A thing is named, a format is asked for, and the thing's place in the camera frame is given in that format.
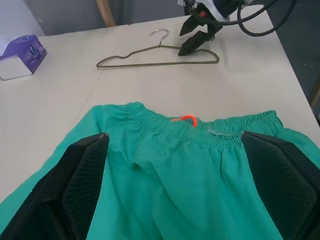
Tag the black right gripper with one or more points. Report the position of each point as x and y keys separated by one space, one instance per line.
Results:
x=209 y=23

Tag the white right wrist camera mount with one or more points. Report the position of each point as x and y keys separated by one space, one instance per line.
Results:
x=212 y=8

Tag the purple tissue box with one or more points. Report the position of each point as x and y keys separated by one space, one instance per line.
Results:
x=28 y=53

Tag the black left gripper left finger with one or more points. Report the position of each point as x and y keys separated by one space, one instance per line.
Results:
x=62 y=180

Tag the green elastic waist shorts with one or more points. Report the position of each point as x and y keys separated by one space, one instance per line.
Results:
x=175 y=180

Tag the wooden chair back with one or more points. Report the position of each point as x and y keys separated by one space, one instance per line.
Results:
x=106 y=12

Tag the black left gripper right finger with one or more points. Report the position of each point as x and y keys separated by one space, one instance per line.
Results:
x=282 y=175

